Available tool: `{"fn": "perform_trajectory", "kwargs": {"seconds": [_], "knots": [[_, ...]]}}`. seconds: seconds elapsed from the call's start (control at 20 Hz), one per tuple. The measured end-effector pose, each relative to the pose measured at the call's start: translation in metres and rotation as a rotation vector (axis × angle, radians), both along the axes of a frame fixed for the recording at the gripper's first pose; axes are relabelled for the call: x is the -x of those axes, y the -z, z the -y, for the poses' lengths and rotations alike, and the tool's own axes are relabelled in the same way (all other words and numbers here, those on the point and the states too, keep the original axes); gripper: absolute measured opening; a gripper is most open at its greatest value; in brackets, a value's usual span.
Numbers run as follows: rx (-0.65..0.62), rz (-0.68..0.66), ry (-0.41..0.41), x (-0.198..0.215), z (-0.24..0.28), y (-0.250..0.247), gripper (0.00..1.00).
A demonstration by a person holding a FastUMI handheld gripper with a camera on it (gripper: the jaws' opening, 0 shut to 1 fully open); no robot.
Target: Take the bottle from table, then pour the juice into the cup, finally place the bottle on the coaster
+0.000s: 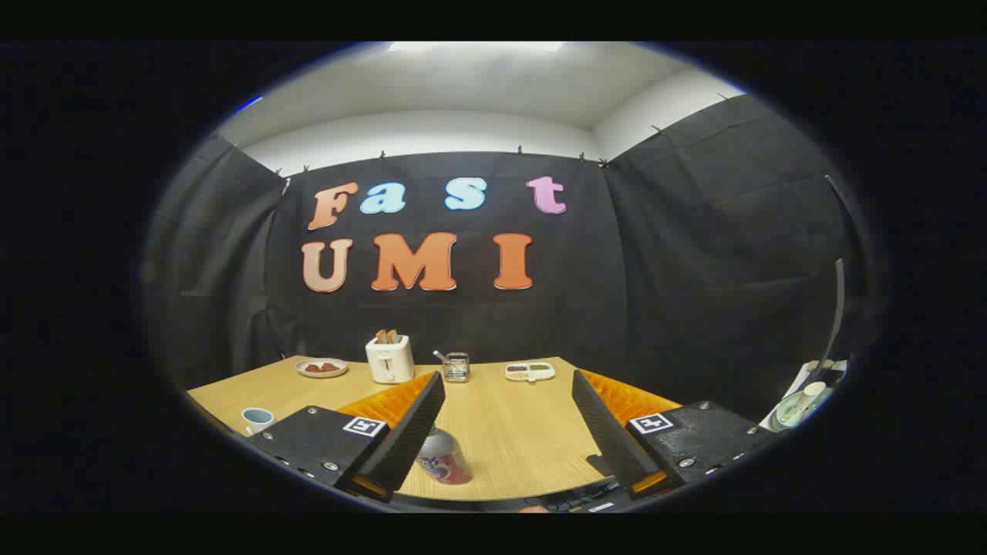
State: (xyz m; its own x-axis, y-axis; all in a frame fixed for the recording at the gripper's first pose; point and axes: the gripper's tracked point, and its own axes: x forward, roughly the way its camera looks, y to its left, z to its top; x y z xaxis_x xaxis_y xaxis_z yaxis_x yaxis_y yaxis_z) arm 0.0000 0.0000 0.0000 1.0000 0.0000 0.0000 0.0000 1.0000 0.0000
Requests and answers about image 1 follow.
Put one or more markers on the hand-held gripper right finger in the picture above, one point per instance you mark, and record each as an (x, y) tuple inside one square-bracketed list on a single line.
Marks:
[(609, 432)]

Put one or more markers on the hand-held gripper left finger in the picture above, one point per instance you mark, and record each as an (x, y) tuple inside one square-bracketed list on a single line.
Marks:
[(409, 432)]

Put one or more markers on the silver juice bottle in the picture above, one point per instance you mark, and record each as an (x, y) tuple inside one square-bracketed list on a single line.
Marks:
[(449, 459)]

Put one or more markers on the white cup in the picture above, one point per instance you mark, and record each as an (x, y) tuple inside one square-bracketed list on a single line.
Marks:
[(257, 422)]

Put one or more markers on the white toaster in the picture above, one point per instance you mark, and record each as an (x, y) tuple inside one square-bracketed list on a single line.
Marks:
[(390, 364)]

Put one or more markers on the brown toast slices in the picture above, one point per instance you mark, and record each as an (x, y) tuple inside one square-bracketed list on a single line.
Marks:
[(387, 337)]

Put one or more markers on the white divided tray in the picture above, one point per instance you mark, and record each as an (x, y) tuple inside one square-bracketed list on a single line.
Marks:
[(530, 372)]

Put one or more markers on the wooden table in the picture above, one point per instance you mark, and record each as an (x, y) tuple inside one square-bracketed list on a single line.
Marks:
[(509, 432)]

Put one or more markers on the small white plate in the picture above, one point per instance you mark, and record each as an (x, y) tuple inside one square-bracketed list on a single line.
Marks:
[(321, 374)]

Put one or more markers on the brown snack pieces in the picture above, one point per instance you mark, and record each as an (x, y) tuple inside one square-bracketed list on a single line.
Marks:
[(322, 368)]

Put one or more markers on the black backdrop cloth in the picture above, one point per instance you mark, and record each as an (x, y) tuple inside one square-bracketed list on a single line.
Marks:
[(678, 270)]

